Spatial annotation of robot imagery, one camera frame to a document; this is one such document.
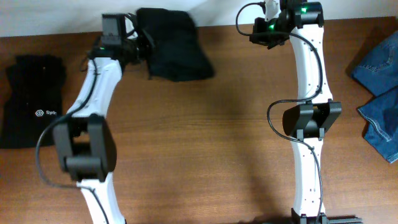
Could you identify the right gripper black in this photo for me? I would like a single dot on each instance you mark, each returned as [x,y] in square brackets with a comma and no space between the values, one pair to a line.
[259,35]

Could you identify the folded black shirt with logo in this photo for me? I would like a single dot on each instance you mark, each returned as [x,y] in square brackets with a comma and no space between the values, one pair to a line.
[36,100]

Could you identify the black pants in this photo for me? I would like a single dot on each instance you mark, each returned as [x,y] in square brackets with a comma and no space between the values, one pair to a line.
[176,54]

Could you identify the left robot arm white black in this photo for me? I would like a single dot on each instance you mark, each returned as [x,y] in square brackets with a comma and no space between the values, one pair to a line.
[84,143]

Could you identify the blue denim jeans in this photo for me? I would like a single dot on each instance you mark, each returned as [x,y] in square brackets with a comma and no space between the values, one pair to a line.
[377,72]

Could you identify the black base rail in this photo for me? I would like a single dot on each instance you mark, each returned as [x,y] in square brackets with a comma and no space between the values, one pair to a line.
[354,220]

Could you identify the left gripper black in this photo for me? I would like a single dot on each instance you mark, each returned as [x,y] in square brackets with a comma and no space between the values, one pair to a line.
[144,45]

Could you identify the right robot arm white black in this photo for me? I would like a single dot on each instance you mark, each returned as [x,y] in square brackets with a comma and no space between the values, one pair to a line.
[314,109]

